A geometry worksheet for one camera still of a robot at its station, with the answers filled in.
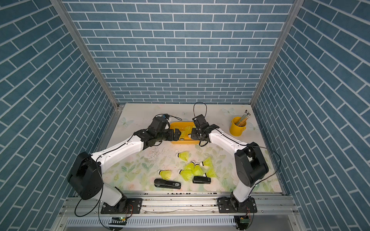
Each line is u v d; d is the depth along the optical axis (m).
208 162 0.87
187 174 0.84
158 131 0.65
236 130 0.96
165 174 0.83
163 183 0.77
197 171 0.85
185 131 1.00
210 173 0.81
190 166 0.85
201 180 0.84
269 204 0.76
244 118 0.94
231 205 0.68
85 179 0.43
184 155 0.90
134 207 0.73
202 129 0.68
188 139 0.99
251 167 0.46
